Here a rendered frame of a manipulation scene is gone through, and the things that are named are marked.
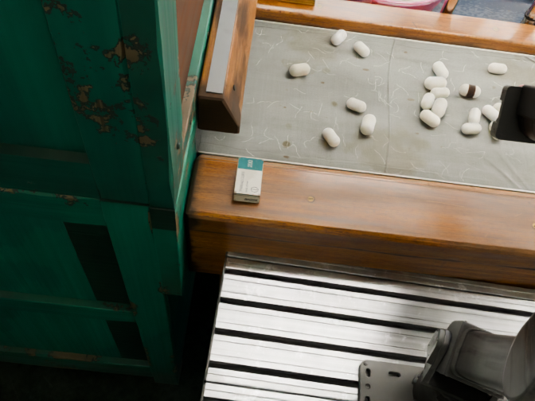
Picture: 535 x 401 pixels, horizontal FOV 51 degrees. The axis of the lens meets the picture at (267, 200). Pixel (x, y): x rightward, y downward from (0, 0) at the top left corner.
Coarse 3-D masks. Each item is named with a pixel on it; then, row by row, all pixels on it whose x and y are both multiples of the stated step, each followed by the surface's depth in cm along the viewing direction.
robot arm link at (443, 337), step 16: (432, 336) 67; (448, 336) 64; (432, 352) 64; (432, 368) 65; (432, 384) 66; (448, 384) 66; (464, 384) 66; (464, 400) 65; (480, 400) 65; (496, 400) 64
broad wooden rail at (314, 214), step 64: (192, 192) 76; (320, 192) 78; (384, 192) 79; (448, 192) 80; (512, 192) 83; (192, 256) 84; (320, 256) 81; (384, 256) 80; (448, 256) 78; (512, 256) 76
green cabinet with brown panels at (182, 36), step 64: (0, 0) 44; (64, 0) 41; (128, 0) 41; (192, 0) 68; (0, 64) 50; (64, 64) 47; (128, 64) 46; (192, 64) 73; (0, 128) 58; (64, 128) 57; (128, 128) 54; (64, 192) 64; (128, 192) 63
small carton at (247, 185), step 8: (240, 160) 77; (248, 160) 77; (256, 160) 77; (240, 168) 76; (248, 168) 76; (256, 168) 76; (240, 176) 75; (248, 176) 76; (256, 176) 76; (240, 184) 75; (248, 184) 75; (256, 184) 75; (240, 192) 74; (248, 192) 74; (256, 192) 74; (240, 200) 75; (248, 200) 75; (256, 200) 75
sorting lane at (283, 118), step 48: (288, 48) 96; (336, 48) 97; (384, 48) 98; (432, 48) 99; (288, 96) 90; (336, 96) 91; (384, 96) 92; (480, 96) 94; (240, 144) 84; (288, 144) 85; (384, 144) 86; (432, 144) 87; (480, 144) 88; (528, 144) 89; (528, 192) 84
